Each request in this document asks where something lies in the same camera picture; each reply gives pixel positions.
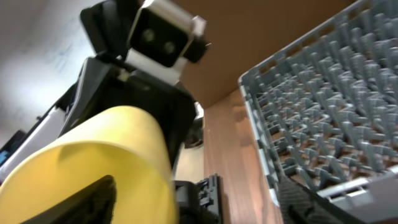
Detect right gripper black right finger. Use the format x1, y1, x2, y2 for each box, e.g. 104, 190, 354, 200
278, 177, 364, 224

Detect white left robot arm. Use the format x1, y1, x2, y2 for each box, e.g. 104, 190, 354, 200
1, 1, 206, 179

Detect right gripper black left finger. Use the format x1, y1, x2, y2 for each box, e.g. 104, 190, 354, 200
23, 175, 117, 224

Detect yellow plastic cup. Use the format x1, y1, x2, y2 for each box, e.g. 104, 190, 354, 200
1, 106, 178, 224

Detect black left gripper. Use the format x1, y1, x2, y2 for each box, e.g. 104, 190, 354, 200
60, 57, 197, 165

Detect grey dishwasher rack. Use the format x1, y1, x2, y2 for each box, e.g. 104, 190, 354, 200
238, 0, 397, 223

